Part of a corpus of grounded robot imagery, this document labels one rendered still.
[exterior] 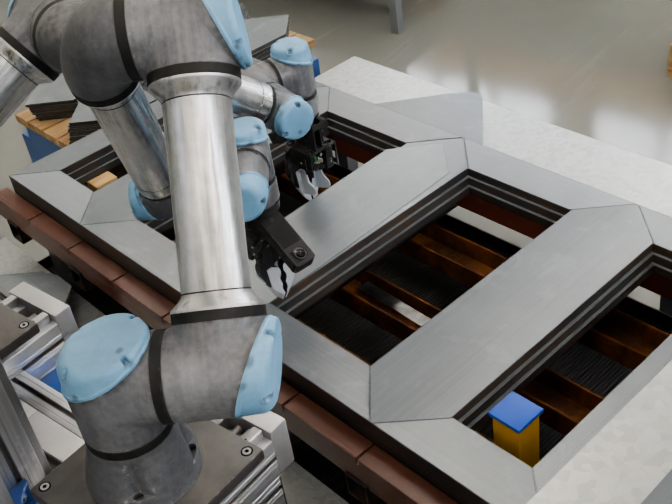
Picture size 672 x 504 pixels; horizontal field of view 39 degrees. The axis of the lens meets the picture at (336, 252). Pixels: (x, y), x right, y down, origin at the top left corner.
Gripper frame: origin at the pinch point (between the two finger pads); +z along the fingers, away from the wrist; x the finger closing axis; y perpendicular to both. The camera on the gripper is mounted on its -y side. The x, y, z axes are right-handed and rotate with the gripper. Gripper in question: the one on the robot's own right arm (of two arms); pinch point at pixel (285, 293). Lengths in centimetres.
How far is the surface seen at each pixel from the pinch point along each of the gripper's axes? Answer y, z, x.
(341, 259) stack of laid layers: 1.1, 1.9, -15.2
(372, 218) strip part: 4.6, 0.7, -27.5
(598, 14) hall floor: 129, 87, -292
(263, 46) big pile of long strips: 92, 3, -71
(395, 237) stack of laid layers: -0.1, 4.3, -29.0
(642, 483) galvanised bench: -79, -17, 9
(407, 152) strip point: 16, 1, -50
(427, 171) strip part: 7.2, 0.6, -47.0
